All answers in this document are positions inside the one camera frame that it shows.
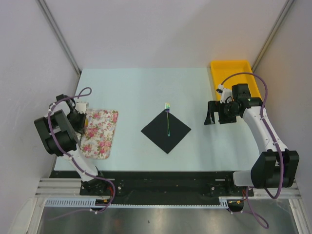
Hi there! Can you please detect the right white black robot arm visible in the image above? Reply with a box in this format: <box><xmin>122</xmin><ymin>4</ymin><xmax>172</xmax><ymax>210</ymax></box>
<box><xmin>204</xmin><ymin>83</ymin><xmax>299</xmax><ymax>195</ymax></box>

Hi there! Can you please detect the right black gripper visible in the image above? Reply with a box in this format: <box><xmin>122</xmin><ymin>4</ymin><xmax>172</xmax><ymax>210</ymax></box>
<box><xmin>204</xmin><ymin>100</ymin><xmax>239</xmax><ymax>125</ymax></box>

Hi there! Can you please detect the yellow plastic bin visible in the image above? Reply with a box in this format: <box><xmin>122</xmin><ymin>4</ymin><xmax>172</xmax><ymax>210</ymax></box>
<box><xmin>210</xmin><ymin>60</ymin><xmax>261</xmax><ymax>100</ymax></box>

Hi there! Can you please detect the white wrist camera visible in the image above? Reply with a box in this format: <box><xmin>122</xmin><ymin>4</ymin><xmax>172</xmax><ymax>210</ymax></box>
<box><xmin>75</xmin><ymin>102</ymin><xmax>89</xmax><ymax>114</ymax></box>
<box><xmin>216</xmin><ymin>84</ymin><xmax>233</xmax><ymax>104</ymax></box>

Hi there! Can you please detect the white slotted cable duct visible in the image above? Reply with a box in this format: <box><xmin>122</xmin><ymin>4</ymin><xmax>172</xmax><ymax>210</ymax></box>
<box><xmin>45</xmin><ymin>197</ymin><xmax>96</xmax><ymax>208</ymax></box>

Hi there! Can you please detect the floral pattern tray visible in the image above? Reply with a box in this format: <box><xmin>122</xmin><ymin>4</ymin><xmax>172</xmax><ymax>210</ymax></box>
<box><xmin>77</xmin><ymin>109</ymin><xmax>118</xmax><ymax>159</ymax></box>

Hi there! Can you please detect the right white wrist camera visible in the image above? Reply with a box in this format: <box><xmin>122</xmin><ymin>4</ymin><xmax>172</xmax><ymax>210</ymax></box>
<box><xmin>216</xmin><ymin>84</ymin><xmax>233</xmax><ymax>104</ymax></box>

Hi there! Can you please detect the aluminium frame rail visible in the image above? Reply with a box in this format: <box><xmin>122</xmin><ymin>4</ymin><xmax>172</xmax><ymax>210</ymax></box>
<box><xmin>35</xmin><ymin>178</ymin><xmax>81</xmax><ymax>197</ymax></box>

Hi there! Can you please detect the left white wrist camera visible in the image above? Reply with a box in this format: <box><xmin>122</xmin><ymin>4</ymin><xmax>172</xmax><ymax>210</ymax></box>
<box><xmin>75</xmin><ymin>102</ymin><xmax>89</xmax><ymax>114</ymax></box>

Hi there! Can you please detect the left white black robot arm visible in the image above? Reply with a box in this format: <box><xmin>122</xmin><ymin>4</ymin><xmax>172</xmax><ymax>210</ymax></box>
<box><xmin>34</xmin><ymin>94</ymin><xmax>108</xmax><ymax>195</ymax></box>

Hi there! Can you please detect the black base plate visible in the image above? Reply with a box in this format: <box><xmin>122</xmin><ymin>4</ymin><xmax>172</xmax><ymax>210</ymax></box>
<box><xmin>49</xmin><ymin>170</ymin><xmax>254</xmax><ymax>206</ymax></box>

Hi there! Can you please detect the iridescent rainbow fork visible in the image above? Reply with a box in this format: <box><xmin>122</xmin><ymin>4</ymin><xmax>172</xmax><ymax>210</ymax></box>
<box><xmin>165</xmin><ymin>102</ymin><xmax>170</xmax><ymax>137</ymax></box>

